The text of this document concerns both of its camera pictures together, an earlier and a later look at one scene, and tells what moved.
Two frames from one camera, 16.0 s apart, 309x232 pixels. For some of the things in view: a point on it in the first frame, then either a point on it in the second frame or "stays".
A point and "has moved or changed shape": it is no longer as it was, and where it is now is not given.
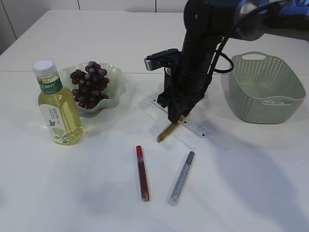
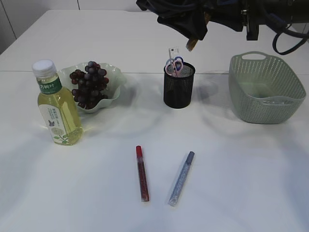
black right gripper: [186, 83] → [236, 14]
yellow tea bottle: [58, 106] stays
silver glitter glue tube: [180, 183] stays
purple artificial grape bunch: [92, 83] stays
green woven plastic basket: [264, 89] stays
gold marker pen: [167, 130] has moved or changed shape
